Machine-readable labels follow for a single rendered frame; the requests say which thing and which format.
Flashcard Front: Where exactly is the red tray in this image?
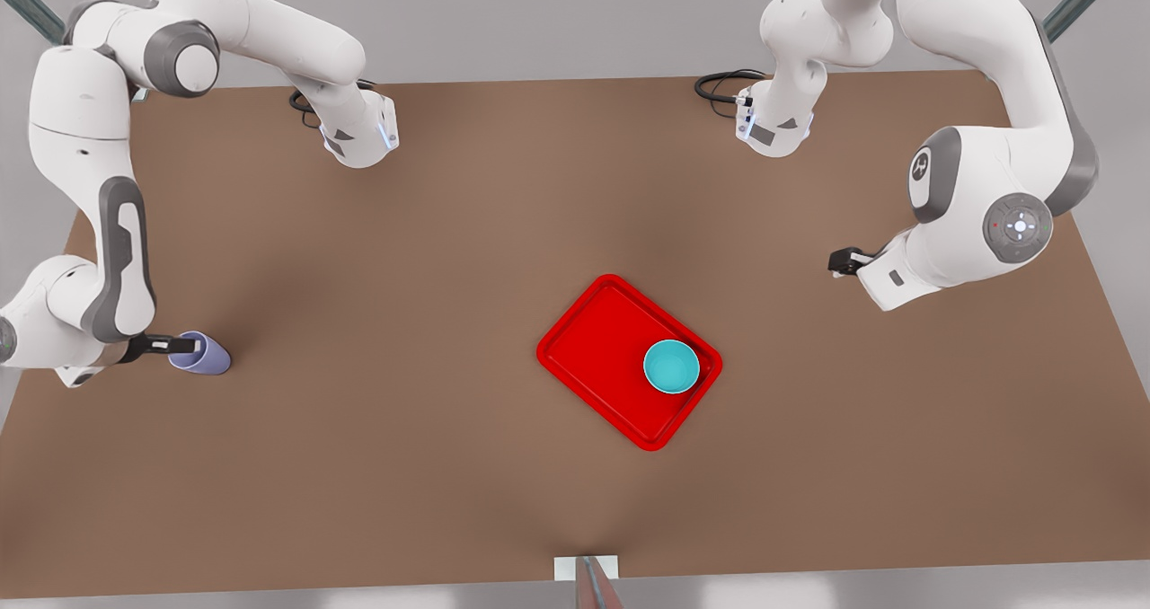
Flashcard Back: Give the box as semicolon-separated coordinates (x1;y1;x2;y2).
535;273;725;453

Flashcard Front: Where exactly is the cyan bowl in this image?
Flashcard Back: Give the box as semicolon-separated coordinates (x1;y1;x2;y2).
642;339;702;396

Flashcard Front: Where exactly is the black cable loop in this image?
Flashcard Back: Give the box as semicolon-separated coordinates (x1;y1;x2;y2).
694;69;771;121
288;78;379;131

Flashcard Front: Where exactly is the purple cup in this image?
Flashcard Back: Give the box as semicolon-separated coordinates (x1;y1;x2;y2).
168;330;233;377

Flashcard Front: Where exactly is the white frame post foot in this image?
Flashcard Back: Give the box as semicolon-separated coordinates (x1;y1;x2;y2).
553;555;622;582

